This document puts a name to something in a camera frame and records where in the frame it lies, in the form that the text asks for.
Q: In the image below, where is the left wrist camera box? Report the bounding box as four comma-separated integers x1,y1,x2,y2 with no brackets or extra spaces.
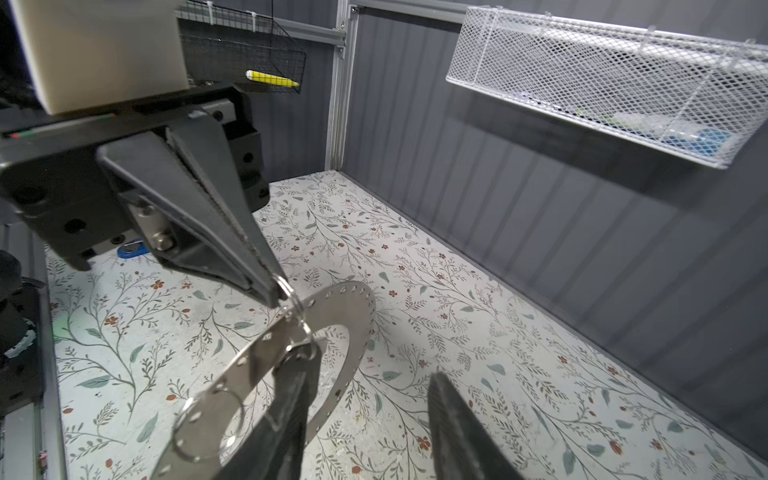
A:
10,1,188,115

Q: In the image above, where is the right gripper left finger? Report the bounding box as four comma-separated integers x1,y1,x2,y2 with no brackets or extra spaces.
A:
216,353,321,479

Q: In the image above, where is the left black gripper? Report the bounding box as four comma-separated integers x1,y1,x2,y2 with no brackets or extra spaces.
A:
1,84,282,308

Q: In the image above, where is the perforated metal ring disc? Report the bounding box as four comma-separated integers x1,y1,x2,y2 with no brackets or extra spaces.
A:
151,281,376,479

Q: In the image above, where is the yellow marker pen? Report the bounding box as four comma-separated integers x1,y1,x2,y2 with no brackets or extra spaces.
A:
245,70,300,88

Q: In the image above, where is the blue object at table edge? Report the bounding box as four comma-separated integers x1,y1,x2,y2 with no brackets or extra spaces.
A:
117,239,149,259

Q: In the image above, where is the black wire wall basket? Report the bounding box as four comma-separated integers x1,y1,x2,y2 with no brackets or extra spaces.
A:
176,1,306,93

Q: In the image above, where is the white wire mesh basket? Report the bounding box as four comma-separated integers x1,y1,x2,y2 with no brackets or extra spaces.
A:
446,6,767,169

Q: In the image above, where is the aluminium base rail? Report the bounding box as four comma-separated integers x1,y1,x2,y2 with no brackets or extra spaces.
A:
1,220,67,479

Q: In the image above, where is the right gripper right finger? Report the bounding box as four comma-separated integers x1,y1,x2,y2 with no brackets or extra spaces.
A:
428,372,523,480

